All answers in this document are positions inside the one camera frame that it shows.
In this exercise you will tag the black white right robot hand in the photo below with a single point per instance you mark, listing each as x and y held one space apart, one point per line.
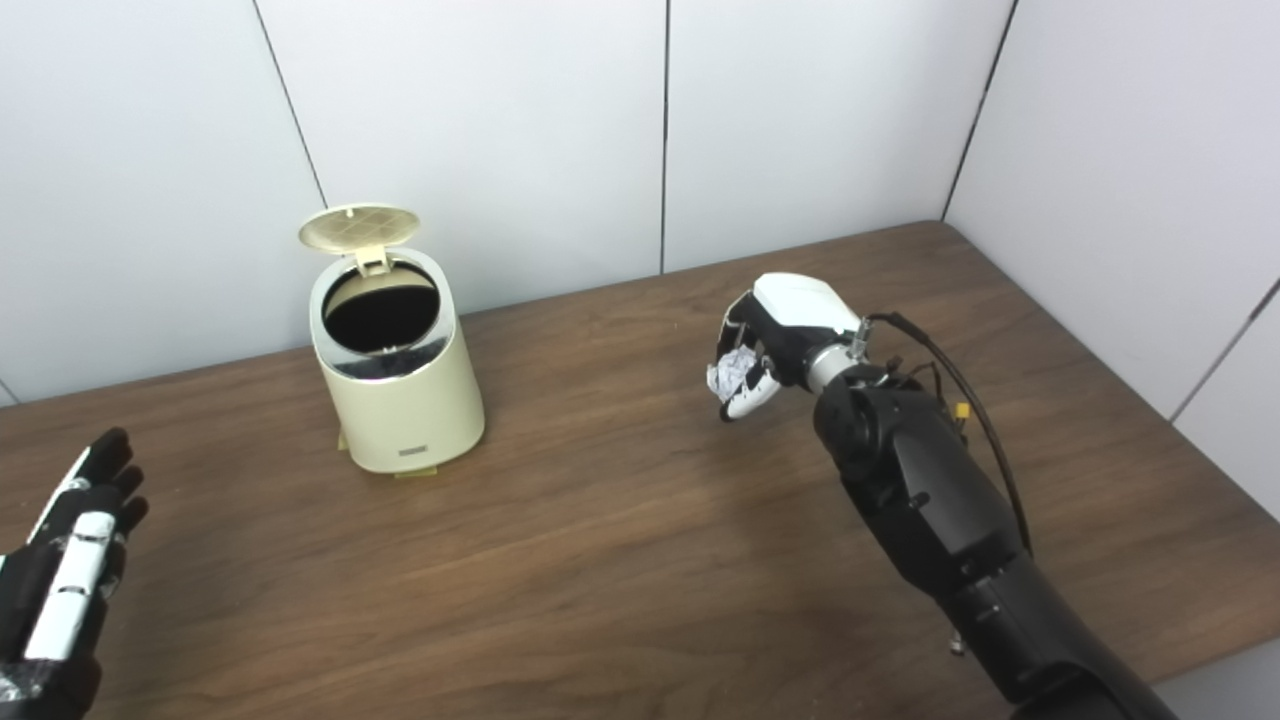
800 310

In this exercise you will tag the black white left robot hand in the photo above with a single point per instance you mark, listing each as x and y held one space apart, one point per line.
60 580

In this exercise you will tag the white paper ball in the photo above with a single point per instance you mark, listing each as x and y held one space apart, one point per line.
733 370

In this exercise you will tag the cream-colored bin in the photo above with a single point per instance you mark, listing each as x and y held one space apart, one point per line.
400 410

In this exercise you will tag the round cream bin lid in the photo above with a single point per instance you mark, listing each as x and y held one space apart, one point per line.
358 227

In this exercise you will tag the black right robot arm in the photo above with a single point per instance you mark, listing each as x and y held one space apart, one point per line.
920 490

